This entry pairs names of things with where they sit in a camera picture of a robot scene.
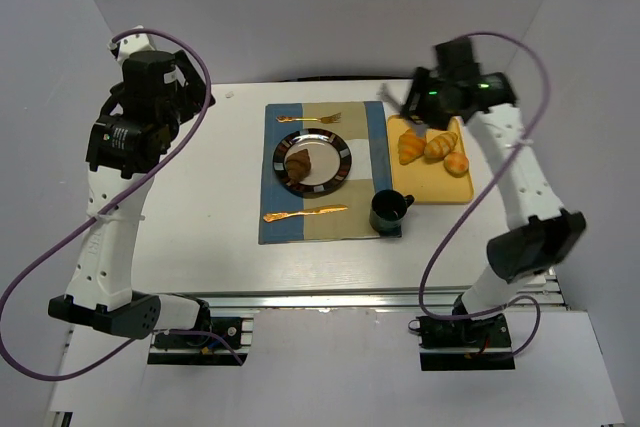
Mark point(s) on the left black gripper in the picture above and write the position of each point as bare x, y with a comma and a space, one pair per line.
190, 85

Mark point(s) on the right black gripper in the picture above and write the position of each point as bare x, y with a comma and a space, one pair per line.
415, 98

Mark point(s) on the brown chocolate croissant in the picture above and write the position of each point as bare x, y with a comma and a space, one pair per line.
298, 166

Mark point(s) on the silver metal tongs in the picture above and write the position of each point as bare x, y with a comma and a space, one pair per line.
396, 106

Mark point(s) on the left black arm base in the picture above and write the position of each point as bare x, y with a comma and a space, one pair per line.
202, 350

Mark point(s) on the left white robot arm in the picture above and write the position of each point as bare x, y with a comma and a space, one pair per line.
133, 133

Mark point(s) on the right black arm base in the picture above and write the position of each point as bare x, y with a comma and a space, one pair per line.
468, 345

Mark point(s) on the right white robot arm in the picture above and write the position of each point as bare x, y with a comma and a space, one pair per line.
541, 232

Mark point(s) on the golden striped bread roll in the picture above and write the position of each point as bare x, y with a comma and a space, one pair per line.
440, 146

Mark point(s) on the orange striped croissant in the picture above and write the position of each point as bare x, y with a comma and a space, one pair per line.
410, 147

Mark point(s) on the small round bun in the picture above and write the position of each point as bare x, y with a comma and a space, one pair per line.
456, 164

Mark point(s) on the yellow plastic tray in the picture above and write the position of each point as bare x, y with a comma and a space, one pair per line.
427, 180

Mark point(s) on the blue and tan placemat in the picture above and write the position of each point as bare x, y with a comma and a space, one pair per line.
363, 127

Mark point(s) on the gold fork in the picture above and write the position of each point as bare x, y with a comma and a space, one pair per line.
335, 118

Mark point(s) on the dark green mug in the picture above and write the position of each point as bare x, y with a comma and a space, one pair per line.
387, 211

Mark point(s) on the striped rim ceramic plate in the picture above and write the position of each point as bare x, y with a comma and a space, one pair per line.
331, 161

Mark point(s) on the gold knife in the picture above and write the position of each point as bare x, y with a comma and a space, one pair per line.
328, 209

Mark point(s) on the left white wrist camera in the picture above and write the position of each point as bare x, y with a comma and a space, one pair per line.
128, 45

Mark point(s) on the aluminium table frame rail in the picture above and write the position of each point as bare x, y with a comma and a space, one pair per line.
441, 300

